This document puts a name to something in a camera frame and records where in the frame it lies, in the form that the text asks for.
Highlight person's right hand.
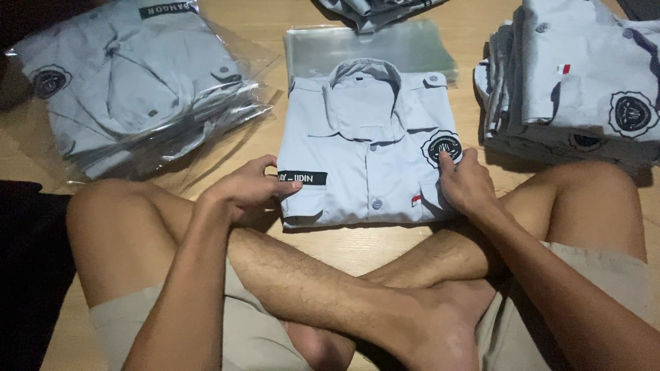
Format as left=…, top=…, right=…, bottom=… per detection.
left=438, top=148, right=509, bottom=218

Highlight person's left hand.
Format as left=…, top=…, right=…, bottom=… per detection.
left=201, top=154, right=303, bottom=228

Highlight grey uniform shirt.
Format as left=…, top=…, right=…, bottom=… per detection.
left=277, top=58, right=463, bottom=229

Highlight person's left leg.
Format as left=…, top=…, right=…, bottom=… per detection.
left=66, top=178, right=497, bottom=371

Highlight person's leg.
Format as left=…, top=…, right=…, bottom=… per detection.
left=286, top=160, right=648, bottom=371
left=66, top=178, right=497, bottom=371

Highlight beige shorts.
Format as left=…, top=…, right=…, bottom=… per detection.
left=89, top=241, right=660, bottom=371

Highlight pile of bagged grey shirts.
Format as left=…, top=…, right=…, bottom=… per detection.
left=5, top=0, right=283, bottom=181

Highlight stack of clear plastic bags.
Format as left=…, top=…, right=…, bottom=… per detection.
left=284, top=20, right=460, bottom=89

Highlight crumpled grey shirt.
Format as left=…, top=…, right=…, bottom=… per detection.
left=316, top=0, right=450, bottom=35

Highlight black cloth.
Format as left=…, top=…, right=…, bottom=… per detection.
left=0, top=179, right=77, bottom=371

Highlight person's right leg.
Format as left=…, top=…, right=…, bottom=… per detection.
left=286, top=160, right=648, bottom=371

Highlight stack of unbagged grey shirts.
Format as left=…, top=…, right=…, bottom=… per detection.
left=473, top=0, right=660, bottom=173

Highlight dark grey cloth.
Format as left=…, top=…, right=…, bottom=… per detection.
left=616, top=0, right=660, bottom=22

